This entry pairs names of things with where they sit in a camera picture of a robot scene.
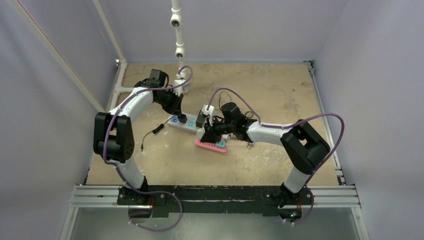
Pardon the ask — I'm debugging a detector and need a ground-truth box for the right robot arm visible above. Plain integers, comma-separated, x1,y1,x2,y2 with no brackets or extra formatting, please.
199,102,330,204

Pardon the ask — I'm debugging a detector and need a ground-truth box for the teal white plug adapter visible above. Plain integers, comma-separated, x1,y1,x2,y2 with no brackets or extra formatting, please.
215,140,226,149

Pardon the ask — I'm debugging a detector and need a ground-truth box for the white multicolour power strip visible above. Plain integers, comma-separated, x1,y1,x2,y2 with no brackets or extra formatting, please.
167,113,205,134

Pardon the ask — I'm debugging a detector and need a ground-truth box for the white square plug adapter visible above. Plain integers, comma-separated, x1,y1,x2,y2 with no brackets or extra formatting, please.
196,128,205,140

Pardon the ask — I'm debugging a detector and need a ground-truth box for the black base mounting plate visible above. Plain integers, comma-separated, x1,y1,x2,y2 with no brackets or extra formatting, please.
116,185,313,220

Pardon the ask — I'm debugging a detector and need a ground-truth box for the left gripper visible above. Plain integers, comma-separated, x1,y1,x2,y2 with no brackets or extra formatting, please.
155,88,184,116

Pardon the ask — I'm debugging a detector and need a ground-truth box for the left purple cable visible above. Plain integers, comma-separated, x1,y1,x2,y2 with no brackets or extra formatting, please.
102,65,194,233

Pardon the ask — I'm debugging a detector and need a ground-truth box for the black power adapter with switch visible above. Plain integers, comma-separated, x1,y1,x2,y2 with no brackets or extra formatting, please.
140,114,187,151

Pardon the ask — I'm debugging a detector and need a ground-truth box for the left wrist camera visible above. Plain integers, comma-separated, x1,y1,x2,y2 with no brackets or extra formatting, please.
172,73,191,96

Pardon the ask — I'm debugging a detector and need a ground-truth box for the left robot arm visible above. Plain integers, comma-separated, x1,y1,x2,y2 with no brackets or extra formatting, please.
93,69,192,205

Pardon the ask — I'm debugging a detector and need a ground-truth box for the purple cable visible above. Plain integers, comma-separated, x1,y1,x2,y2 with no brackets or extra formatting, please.
206,87,346,226
102,65,194,233

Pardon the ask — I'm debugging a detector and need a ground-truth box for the pink triangular power socket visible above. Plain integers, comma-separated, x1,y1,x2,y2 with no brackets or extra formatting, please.
194,139,228,153

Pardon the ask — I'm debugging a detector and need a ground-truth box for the white PVC pipe frame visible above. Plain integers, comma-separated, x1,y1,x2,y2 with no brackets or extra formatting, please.
0,0,175,115

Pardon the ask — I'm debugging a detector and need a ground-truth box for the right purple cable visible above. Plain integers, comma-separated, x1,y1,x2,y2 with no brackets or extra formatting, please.
206,87,346,226

